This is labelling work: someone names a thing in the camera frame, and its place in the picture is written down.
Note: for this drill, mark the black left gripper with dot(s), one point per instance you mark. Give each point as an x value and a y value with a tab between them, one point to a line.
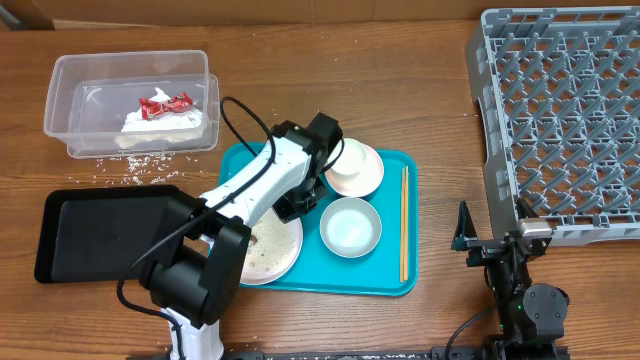
289	210

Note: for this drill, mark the large pink plate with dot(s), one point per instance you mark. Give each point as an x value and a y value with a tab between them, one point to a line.
275	250

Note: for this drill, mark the small pink saucer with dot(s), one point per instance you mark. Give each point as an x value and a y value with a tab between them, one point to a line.
362	184

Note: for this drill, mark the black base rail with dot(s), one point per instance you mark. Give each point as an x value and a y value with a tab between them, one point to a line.
435	353

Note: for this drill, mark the light green cup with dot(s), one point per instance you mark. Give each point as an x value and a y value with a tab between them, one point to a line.
348	157

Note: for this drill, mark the grey green bowl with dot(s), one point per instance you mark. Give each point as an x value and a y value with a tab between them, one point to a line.
350	227

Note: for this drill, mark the wooden chopstick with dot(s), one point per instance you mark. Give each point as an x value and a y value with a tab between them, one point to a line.
406	225
402	226

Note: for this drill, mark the wooden chopstick right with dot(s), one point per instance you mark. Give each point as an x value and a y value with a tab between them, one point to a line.
406	225

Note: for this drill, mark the grey dishwasher rack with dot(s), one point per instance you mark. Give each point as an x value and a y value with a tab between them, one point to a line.
558	91

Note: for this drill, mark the clear plastic waste bin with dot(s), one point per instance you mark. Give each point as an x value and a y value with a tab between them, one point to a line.
90	95

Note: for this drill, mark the wooden chopstick left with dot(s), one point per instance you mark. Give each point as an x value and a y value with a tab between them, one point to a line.
402	226

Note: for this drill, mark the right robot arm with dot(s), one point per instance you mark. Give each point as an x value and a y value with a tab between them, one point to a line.
531	315

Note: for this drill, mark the black rectangular tray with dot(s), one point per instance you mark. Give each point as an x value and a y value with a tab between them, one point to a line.
95	234

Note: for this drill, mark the teal serving tray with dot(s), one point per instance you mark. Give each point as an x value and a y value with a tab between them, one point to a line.
317	269

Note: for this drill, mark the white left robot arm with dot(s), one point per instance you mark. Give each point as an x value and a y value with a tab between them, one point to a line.
193	272

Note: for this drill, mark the red snack wrapper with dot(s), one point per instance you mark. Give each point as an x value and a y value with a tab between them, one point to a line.
151	109

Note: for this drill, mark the white tissue pile in bin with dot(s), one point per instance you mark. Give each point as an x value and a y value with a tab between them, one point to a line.
170	127

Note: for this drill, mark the food scraps and rice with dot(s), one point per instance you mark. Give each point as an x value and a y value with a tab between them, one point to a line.
272	245

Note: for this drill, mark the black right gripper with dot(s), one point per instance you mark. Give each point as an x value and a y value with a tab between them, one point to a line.
484	249

